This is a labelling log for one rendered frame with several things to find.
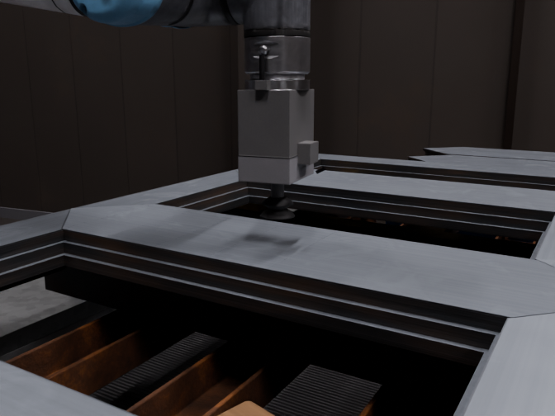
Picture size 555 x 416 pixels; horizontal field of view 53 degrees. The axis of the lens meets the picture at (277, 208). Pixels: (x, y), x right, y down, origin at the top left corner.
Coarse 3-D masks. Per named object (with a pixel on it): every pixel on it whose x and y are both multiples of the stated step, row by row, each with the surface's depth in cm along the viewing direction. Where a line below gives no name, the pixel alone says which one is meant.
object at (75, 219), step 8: (96, 208) 87; (104, 208) 87; (112, 208) 87; (120, 208) 87; (128, 208) 87; (136, 208) 87; (72, 216) 82; (80, 216) 82; (88, 216) 82; (96, 216) 82; (104, 216) 82; (64, 224) 78; (72, 224) 78
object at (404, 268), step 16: (400, 240) 70; (384, 256) 64; (400, 256) 64; (416, 256) 64; (432, 256) 64; (448, 256) 64; (352, 272) 58; (368, 272) 58; (384, 272) 58; (400, 272) 58; (416, 272) 58; (432, 272) 58; (368, 288) 54; (384, 288) 54; (400, 288) 54; (416, 288) 54
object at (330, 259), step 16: (320, 240) 70; (336, 240) 70; (352, 240) 70; (368, 240) 70; (384, 240) 70; (304, 256) 64; (320, 256) 64; (336, 256) 64; (352, 256) 64; (368, 256) 64; (288, 272) 58; (304, 272) 58; (320, 272) 58; (336, 272) 58
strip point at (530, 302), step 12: (540, 264) 61; (540, 276) 57; (552, 276) 57; (528, 288) 54; (540, 288) 54; (552, 288) 54; (528, 300) 51; (540, 300) 51; (552, 300) 51; (516, 312) 49; (528, 312) 49; (540, 312) 49; (552, 312) 49
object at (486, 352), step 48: (240, 192) 110; (288, 192) 108; (336, 192) 103; (48, 240) 74; (96, 240) 72; (192, 288) 64; (240, 288) 61; (288, 288) 58; (336, 288) 56; (384, 336) 52; (432, 336) 51; (480, 336) 48
